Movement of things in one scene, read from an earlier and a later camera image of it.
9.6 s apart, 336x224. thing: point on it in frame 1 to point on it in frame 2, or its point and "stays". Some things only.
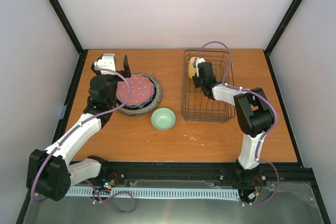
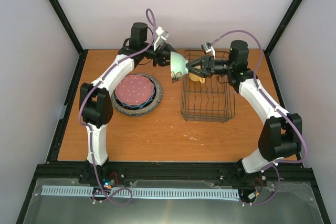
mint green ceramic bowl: (163, 118) to (178, 66)
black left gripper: (126, 71) to (162, 54)
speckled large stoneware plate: (149, 109) stays
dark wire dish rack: (195, 106) stays
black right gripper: (195, 82) to (210, 66)
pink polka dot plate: (141, 90) stays
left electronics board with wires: (109, 183) stays
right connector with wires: (258, 184) stays
